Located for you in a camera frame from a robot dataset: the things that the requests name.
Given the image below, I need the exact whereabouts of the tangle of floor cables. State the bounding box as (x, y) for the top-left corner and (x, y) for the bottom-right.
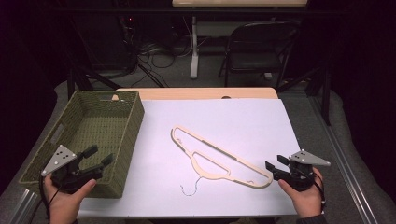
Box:
(122, 18), (195, 89)

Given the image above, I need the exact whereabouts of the person's left hand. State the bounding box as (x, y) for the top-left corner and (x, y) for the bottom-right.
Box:
(43, 174), (98, 224)

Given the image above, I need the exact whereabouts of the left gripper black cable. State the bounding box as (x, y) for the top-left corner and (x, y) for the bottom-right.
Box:
(38, 174), (62, 224)

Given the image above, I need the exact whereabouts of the short aluminium rail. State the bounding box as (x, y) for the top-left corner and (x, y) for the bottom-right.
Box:
(8, 188), (39, 224)

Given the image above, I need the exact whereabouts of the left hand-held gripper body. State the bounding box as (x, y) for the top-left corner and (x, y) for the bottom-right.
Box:
(41, 144), (106, 194)

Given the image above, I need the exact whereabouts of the person's right hand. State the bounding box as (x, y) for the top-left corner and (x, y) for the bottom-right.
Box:
(277, 167), (325, 219)

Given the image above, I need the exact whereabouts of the light wooden table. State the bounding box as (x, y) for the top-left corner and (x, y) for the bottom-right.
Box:
(116, 87), (279, 102)

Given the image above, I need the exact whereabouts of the white table leg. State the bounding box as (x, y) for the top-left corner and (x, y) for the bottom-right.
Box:
(189, 15), (201, 80)

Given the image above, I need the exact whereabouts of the black folding chair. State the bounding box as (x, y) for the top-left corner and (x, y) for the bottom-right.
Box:
(217, 21), (302, 90)

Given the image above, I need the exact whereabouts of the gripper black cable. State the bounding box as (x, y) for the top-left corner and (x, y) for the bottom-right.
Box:
(312, 171), (327, 214)
(38, 174), (62, 224)

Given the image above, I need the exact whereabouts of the beige wooden clothes hanger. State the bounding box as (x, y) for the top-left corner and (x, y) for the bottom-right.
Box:
(170, 125), (275, 198)

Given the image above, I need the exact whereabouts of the long aluminium rail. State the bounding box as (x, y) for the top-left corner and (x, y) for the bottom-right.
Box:
(307, 92), (379, 224)

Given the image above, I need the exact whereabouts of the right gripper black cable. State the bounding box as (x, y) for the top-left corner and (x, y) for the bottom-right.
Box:
(312, 171), (327, 214)

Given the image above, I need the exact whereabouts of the beige background table top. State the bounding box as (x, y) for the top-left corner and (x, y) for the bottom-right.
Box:
(171, 0), (309, 8)

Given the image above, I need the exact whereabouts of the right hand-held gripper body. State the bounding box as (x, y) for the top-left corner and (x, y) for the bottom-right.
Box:
(273, 149), (332, 192)

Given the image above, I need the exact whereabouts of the green woven basket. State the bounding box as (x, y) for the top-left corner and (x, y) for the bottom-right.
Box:
(18, 90), (146, 200)

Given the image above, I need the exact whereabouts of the white paper sheet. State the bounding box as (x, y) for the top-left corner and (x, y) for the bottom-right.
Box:
(78, 98), (302, 218)

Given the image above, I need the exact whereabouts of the black metal stand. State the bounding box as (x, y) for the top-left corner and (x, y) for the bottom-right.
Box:
(66, 63), (123, 91)
(276, 62), (332, 127)

